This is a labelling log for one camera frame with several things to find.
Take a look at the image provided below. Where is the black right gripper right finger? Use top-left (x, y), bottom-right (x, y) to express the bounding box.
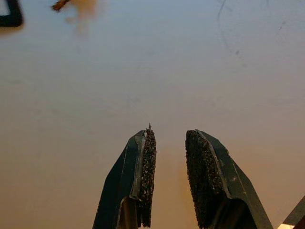
top-left (185, 129), bottom-right (274, 229)

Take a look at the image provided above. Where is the dark slanted bar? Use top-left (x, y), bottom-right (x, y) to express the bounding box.
top-left (277, 198), bottom-right (305, 229)

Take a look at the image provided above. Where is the small brown key fob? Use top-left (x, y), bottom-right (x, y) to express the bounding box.
top-left (51, 0), bottom-right (71, 11)

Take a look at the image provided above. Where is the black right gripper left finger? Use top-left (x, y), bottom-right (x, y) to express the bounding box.
top-left (92, 123), bottom-right (157, 229)

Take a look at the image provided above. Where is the black rounded frame object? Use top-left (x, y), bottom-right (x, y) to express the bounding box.
top-left (0, 0), bottom-right (24, 28)

